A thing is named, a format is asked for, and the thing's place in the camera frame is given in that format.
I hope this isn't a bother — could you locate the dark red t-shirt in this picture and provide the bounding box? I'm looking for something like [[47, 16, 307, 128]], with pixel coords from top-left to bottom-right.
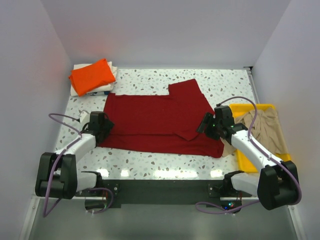
[[99, 79, 224, 158]]

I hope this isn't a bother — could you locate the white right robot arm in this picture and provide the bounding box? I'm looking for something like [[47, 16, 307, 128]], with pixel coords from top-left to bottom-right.
[[197, 104, 302, 210]]

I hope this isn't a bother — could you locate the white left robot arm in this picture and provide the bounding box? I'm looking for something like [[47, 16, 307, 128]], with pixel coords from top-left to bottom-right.
[[35, 111, 115, 200]]

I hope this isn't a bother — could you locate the yellow plastic bin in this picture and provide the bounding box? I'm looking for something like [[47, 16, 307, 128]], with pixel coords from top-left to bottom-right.
[[229, 103, 292, 173]]

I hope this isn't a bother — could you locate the beige t-shirt in bin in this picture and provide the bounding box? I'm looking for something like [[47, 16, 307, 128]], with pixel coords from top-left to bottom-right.
[[221, 107, 289, 157]]

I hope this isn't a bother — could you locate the folded orange t-shirt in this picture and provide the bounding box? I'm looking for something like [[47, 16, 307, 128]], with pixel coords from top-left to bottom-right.
[[68, 58, 116, 97]]

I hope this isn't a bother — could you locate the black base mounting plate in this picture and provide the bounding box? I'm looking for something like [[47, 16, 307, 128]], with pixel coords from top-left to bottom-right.
[[82, 178, 253, 209]]

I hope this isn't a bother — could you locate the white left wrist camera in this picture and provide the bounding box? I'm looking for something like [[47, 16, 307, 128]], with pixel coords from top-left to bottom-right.
[[78, 110, 90, 124]]

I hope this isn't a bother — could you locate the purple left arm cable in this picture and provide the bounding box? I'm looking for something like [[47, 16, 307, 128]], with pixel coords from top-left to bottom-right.
[[42, 113, 114, 218]]

